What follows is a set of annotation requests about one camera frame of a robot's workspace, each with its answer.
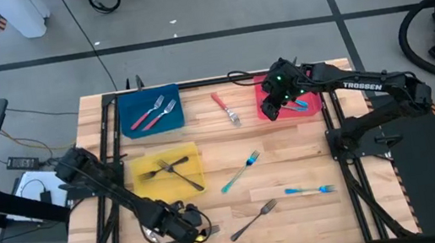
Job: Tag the red plastic bin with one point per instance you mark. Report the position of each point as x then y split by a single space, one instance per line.
313 108

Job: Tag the blue plastic bin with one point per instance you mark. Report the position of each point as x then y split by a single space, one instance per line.
173 123

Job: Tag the white flat box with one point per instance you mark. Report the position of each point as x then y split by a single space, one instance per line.
55 182

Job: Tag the small black adapter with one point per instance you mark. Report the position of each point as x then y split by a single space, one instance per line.
45 196

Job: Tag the white pillar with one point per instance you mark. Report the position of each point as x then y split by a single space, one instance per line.
19 13

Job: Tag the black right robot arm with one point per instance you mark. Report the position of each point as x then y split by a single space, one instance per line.
366 85

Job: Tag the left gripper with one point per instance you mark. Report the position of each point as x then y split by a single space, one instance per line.
183 226

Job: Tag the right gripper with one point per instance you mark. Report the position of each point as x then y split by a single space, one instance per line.
284 82

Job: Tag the black power brick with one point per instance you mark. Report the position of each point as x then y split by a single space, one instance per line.
23 162

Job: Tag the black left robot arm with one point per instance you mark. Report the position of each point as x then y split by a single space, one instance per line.
116 193

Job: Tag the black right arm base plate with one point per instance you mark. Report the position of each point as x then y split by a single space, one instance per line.
368 149

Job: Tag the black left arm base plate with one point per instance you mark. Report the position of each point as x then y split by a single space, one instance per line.
76 194

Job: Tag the yellow plastic bin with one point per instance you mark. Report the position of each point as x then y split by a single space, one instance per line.
147 197

